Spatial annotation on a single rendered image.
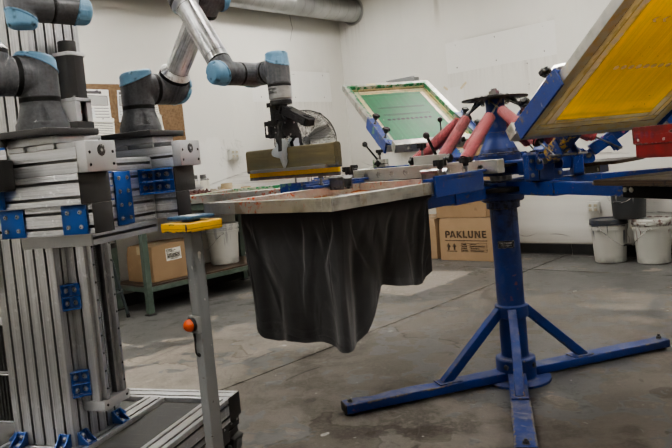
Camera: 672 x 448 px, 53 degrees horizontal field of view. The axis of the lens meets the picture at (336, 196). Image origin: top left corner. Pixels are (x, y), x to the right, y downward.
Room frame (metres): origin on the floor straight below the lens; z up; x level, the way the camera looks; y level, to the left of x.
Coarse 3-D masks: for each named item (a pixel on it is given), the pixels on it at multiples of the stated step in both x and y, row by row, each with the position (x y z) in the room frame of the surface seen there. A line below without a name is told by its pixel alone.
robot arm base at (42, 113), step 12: (36, 96) 1.96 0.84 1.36; (48, 96) 1.97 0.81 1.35; (24, 108) 1.96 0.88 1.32; (36, 108) 1.95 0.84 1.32; (48, 108) 1.97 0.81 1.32; (60, 108) 2.00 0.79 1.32; (24, 120) 1.95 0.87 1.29; (36, 120) 1.94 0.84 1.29; (48, 120) 1.95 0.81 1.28; (60, 120) 1.98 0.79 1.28
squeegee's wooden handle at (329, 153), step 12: (312, 144) 2.03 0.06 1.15; (324, 144) 2.00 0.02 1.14; (336, 144) 1.98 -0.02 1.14; (252, 156) 2.22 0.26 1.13; (264, 156) 2.18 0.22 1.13; (288, 156) 2.11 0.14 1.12; (300, 156) 2.07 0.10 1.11; (312, 156) 2.03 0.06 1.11; (324, 156) 2.00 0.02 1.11; (336, 156) 1.98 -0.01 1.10; (252, 168) 2.23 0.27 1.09; (264, 168) 2.19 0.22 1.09; (276, 168) 2.15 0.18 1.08
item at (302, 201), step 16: (288, 192) 2.45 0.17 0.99; (304, 192) 2.51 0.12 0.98; (320, 192) 2.57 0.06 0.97; (336, 192) 2.63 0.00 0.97; (352, 192) 2.70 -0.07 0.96; (368, 192) 1.93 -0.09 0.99; (384, 192) 1.98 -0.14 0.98; (400, 192) 2.04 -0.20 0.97; (416, 192) 2.10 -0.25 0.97; (432, 192) 2.16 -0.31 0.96; (208, 208) 2.20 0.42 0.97; (224, 208) 2.14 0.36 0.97; (240, 208) 2.08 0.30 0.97; (256, 208) 2.03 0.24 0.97; (272, 208) 1.98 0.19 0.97; (288, 208) 1.93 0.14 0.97; (304, 208) 1.89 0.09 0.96; (320, 208) 1.85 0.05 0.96; (336, 208) 1.83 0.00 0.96
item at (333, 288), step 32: (256, 224) 2.17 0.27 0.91; (288, 224) 2.07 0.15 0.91; (320, 224) 1.98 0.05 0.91; (256, 256) 2.20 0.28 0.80; (288, 256) 2.09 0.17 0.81; (320, 256) 2.01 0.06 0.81; (256, 288) 2.21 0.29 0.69; (288, 288) 2.10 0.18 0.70; (320, 288) 2.02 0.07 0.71; (256, 320) 2.22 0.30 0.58; (288, 320) 2.11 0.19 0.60; (320, 320) 2.03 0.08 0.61
